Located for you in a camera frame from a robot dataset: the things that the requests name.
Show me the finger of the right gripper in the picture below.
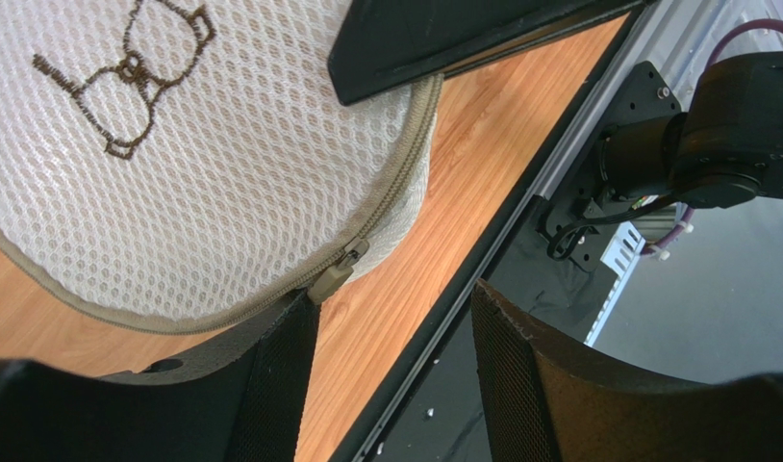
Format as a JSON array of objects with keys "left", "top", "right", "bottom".
[{"left": 327, "top": 0, "right": 647, "bottom": 106}]

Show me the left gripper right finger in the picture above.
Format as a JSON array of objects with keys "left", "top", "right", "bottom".
[{"left": 470, "top": 281, "right": 783, "bottom": 461}]

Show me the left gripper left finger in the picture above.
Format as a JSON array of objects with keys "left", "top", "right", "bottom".
[{"left": 0, "top": 292, "right": 320, "bottom": 461}]

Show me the metal zipper pull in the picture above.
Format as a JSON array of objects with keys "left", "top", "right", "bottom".
[{"left": 307, "top": 237, "right": 370, "bottom": 305}]

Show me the round white bag lid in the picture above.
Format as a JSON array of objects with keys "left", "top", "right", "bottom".
[{"left": 0, "top": 1, "right": 442, "bottom": 335}]

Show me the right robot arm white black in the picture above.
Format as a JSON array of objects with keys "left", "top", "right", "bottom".
[{"left": 327, "top": 1, "right": 783, "bottom": 209}]

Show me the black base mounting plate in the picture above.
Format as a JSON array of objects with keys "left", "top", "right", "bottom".
[{"left": 330, "top": 61, "right": 684, "bottom": 462}]

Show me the black sensor cable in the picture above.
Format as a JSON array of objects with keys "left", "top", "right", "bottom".
[{"left": 544, "top": 192, "right": 687, "bottom": 263}]

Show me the aluminium frame rail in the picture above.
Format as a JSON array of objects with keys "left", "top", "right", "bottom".
[{"left": 346, "top": 0, "right": 783, "bottom": 462}]

